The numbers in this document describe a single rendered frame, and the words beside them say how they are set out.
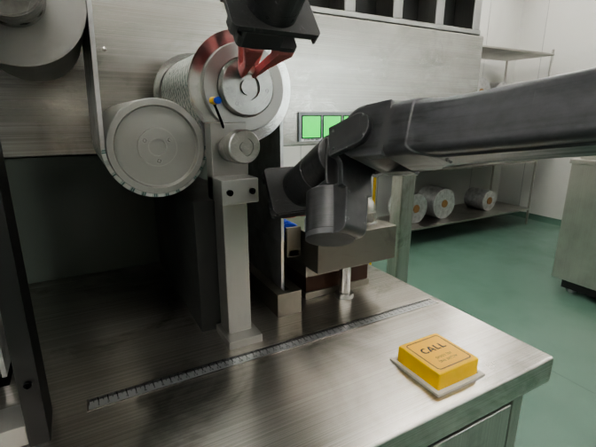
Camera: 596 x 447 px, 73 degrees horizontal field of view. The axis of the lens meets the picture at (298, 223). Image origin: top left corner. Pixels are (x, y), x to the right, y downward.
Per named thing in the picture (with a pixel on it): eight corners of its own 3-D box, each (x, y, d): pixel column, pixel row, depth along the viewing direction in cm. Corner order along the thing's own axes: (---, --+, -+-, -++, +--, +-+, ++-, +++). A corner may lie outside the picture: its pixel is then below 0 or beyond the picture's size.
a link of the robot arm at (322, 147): (364, 136, 48) (322, 124, 46) (365, 189, 46) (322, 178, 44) (335, 160, 54) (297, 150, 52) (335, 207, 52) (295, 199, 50)
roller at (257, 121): (203, 129, 52) (202, 35, 50) (163, 124, 74) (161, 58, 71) (281, 132, 58) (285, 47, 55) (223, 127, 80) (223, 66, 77)
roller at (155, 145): (112, 198, 49) (99, 97, 46) (98, 172, 71) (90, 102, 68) (207, 189, 55) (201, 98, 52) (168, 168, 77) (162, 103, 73)
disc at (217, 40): (189, 141, 53) (187, 19, 49) (188, 141, 53) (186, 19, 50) (288, 144, 60) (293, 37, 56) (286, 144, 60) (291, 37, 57)
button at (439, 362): (437, 392, 47) (439, 374, 46) (396, 361, 53) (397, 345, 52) (477, 374, 50) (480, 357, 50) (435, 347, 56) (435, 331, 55)
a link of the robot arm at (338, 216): (415, 137, 46) (367, 106, 41) (422, 232, 42) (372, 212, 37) (339, 170, 55) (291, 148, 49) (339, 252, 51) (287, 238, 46)
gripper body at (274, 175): (332, 209, 59) (359, 192, 53) (269, 217, 55) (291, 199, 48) (320, 168, 61) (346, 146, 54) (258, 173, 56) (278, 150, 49)
